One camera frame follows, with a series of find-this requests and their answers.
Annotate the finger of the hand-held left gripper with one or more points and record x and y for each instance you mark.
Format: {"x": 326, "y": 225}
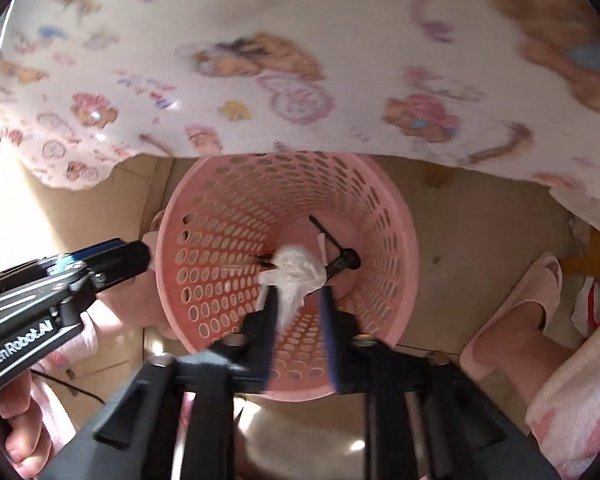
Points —
{"x": 125, "y": 265}
{"x": 87, "y": 254}

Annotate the black plastic spoon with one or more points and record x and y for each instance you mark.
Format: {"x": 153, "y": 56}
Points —
{"x": 342, "y": 257}

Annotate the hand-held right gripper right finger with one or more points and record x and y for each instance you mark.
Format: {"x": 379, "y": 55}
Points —
{"x": 330, "y": 330}

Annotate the white tissue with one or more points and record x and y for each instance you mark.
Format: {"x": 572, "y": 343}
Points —
{"x": 297, "y": 267}

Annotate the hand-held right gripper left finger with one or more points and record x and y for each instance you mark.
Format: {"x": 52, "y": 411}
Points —
{"x": 267, "y": 325}

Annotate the bear print cloth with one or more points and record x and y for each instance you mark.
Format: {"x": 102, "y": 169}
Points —
{"x": 305, "y": 60}

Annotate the person's left hand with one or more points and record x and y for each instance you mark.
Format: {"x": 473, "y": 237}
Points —
{"x": 22, "y": 410}

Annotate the red pink slipper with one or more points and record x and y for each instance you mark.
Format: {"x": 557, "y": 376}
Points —
{"x": 597, "y": 305}

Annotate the cardboard box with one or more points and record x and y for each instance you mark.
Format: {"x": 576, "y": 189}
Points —
{"x": 80, "y": 220}

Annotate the pink perforated plastic basket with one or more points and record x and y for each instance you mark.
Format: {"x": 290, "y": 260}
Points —
{"x": 220, "y": 240}

